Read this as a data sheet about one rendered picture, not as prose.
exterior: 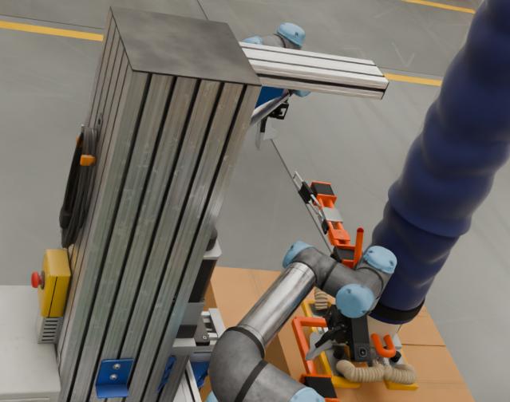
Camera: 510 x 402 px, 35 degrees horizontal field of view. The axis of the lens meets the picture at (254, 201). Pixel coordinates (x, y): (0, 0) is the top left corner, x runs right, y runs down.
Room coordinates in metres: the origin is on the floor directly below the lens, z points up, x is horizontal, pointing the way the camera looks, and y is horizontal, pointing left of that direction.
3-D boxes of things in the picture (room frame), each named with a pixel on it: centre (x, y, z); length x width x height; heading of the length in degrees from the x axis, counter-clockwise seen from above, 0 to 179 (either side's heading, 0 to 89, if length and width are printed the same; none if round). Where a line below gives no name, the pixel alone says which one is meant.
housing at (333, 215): (2.30, -0.27, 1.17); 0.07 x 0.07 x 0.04; 23
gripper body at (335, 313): (1.52, -0.32, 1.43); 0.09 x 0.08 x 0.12; 23
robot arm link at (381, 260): (1.51, -0.32, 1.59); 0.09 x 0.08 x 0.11; 163
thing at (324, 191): (2.43, -0.22, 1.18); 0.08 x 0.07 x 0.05; 23
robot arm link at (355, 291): (1.43, -0.27, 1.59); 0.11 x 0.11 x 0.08; 73
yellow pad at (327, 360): (1.84, -0.36, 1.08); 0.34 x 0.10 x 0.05; 23
